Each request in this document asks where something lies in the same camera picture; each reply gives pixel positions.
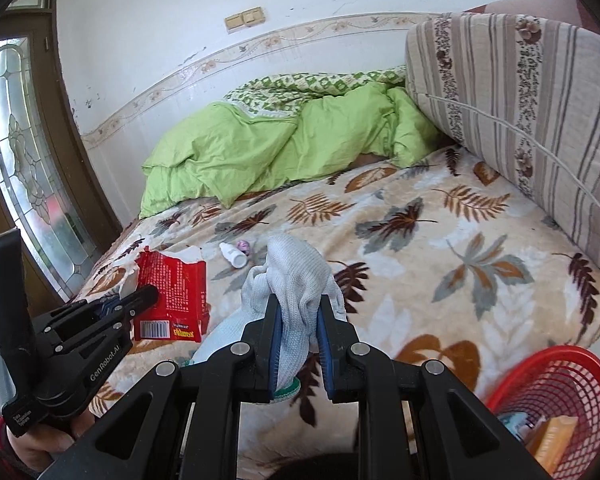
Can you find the red snack box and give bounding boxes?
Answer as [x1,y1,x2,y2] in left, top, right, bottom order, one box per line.
[133,246,210,344]

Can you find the purple wrapper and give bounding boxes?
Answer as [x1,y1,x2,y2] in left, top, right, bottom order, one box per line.
[236,240,251,256]

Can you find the white spray bottle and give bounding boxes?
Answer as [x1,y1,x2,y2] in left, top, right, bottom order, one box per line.
[219,243,248,269]

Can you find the stained glass door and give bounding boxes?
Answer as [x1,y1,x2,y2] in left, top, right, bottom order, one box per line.
[0,10,121,308]

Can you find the beige wall switch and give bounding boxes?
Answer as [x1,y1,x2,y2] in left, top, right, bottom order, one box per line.
[224,6,266,34]

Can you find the leaf-pattern plush blanket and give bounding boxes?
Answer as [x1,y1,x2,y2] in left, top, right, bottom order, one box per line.
[72,144,600,476]

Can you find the orange cardboard box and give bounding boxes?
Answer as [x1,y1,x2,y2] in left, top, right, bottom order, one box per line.
[526,415,578,474]

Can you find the green duvet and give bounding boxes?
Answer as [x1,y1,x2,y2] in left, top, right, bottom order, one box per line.
[140,66,442,218]

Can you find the red plastic basket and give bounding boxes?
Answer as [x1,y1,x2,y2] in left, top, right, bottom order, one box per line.
[486,346,600,479]

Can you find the person left hand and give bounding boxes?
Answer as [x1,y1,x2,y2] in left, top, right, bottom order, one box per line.
[6,408,96,472]

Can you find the striped floral cushion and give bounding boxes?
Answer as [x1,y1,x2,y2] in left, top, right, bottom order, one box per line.
[405,13,600,269]

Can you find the teal cartoon tissue pack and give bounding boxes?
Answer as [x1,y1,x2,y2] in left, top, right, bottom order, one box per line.
[498,412,533,443]

